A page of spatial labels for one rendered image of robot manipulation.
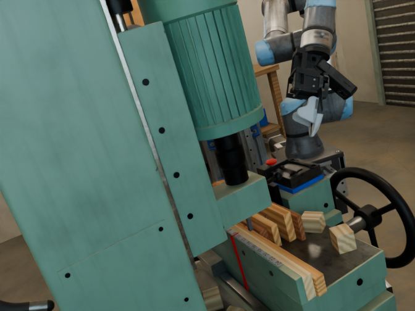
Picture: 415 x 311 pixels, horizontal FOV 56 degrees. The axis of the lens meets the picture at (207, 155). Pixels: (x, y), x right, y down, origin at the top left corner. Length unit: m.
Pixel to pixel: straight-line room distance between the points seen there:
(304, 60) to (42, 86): 0.62
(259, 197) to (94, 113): 0.40
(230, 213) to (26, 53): 0.47
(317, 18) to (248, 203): 0.48
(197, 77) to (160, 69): 0.07
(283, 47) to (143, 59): 0.56
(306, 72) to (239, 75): 0.28
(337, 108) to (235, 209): 0.79
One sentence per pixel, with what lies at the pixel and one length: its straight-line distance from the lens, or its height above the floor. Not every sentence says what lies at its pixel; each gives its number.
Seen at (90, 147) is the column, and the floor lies 1.28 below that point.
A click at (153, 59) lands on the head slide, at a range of 0.65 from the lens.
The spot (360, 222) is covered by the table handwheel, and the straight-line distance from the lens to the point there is 1.09.
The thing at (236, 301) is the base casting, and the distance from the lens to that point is 0.94.
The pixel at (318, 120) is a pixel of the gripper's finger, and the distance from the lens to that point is 0.93.
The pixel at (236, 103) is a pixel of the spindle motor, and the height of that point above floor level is 1.25.
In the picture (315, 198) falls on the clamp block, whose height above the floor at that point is 0.93.
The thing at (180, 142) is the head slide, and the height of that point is 1.22.
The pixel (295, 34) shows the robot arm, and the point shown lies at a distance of 1.13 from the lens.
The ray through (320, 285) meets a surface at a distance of 0.75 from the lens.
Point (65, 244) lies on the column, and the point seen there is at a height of 1.15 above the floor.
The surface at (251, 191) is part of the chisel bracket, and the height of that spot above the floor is 1.05.
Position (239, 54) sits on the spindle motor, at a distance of 0.71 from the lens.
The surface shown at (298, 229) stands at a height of 0.93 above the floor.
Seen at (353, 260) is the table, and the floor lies 0.90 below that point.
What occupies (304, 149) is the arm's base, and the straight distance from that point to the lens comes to 1.52.
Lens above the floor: 1.40
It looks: 18 degrees down
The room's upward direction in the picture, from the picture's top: 17 degrees counter-clockwise
